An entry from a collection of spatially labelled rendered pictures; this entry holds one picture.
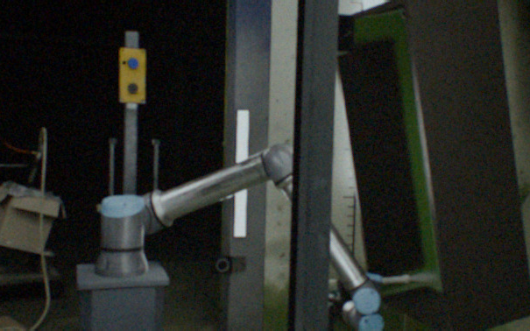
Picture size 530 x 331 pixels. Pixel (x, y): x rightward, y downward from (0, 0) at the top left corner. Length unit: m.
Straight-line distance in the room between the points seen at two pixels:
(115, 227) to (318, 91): 1.32
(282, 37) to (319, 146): 2.07
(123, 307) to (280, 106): 1.36
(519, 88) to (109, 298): 2.55
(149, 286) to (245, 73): 1.28
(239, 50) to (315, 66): 1.99
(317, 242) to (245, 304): 2.09
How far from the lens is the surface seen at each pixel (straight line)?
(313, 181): 1.14
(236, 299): 3.20
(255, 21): 3.15
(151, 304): 2.30
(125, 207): 2.29
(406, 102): 2.86
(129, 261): 2.32
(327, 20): 1.16
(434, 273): 2.84
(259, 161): 2.32
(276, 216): 3.18
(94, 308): 2.29
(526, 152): 3.87
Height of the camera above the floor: 1.17
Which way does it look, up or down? 3 degrees down
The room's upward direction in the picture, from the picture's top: 2 degrees clockwise
